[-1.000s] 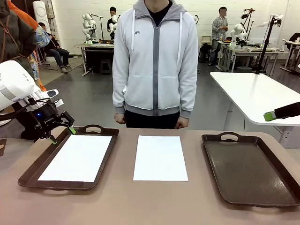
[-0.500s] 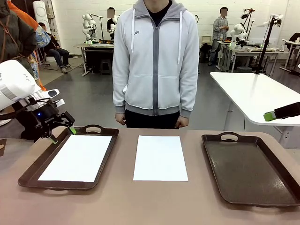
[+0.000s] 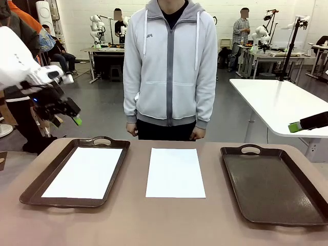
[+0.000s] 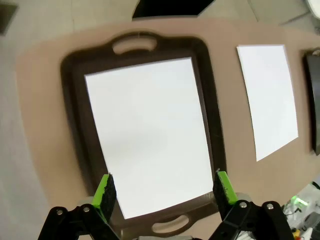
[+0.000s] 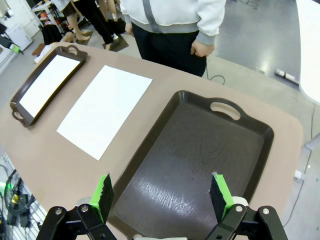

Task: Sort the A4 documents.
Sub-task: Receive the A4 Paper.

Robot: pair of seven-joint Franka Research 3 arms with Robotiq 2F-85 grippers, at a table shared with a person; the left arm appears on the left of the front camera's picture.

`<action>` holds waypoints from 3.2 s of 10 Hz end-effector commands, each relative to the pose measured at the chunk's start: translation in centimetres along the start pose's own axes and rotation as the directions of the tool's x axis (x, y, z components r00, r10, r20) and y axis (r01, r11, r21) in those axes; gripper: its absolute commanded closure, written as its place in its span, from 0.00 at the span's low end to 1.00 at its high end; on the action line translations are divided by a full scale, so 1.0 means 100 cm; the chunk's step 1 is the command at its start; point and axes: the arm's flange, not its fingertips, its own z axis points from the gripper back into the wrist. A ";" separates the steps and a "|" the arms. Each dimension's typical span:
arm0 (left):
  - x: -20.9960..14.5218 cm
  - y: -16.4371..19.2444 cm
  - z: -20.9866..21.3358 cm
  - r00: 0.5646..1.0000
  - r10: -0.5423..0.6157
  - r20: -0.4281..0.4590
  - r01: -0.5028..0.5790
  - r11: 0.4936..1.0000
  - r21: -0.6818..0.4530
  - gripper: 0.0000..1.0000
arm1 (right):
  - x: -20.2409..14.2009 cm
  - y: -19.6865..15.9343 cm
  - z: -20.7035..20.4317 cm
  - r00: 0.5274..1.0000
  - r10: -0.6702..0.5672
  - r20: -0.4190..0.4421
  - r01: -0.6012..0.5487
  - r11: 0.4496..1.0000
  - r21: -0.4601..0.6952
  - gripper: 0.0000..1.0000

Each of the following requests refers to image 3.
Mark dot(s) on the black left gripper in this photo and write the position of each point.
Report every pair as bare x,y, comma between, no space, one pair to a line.
47,107

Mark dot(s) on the white A4 paper sheet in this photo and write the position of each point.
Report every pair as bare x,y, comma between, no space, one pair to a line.
175,173
82,174

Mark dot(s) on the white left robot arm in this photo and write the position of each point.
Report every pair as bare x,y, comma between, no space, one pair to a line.
15,59

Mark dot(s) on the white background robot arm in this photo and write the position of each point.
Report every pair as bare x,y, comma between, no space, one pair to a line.
260,36
97,28
124,30

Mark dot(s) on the person's right forearm grey sleeve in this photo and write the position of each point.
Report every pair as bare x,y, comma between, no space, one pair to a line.
130,102

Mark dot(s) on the person's left forearm grey sleeve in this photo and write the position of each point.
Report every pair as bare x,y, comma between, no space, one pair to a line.
206,102

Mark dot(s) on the person's right hand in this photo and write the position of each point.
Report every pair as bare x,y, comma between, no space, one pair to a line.
132,129

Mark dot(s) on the person's left hand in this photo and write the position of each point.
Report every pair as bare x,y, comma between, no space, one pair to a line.
198,133

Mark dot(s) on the large white table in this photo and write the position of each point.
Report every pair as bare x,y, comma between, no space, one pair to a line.
269,102

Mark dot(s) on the seated person in black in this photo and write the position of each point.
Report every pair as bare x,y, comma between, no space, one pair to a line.
61,55

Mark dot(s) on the white round fan base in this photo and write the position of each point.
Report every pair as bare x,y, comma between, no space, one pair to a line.
5,130

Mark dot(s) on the small grey stool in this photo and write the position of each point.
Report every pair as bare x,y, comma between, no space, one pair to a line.
115,73

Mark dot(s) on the black tripod stand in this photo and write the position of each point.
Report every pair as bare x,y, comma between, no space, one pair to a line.
289,56

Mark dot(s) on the small white desk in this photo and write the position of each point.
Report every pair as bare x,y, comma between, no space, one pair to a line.
320,47

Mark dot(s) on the long grey workbench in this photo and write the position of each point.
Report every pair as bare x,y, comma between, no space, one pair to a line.
276,55

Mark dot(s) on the grey metal workbench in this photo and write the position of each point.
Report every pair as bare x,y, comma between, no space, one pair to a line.
107,51

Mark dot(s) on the brown wooden board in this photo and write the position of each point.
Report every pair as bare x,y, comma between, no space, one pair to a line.
3,164

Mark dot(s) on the brown plastic serving tray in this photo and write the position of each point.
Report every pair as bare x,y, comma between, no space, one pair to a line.
271,187
33,189

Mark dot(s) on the seated person in dark sweater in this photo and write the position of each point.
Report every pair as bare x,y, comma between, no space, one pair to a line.
323,41

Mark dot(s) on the bystander in green jacket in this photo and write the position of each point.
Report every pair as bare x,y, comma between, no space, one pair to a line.
28,36

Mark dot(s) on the background person in black top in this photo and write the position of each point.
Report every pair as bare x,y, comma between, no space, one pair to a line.
118,27

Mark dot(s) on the person in grey hoodie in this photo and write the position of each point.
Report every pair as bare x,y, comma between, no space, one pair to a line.
170,77

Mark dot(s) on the person in plaid shirt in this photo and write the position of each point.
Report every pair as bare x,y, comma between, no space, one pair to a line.
239,38

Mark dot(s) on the black orange lamp stand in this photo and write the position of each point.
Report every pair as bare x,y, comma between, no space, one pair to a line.
267,17

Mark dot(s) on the beige box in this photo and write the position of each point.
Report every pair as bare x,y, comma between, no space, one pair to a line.
225,43

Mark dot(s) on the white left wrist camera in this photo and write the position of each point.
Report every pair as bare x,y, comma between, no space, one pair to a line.
68,79

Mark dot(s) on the black camera pole stand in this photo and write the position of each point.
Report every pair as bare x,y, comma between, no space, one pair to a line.
111,30

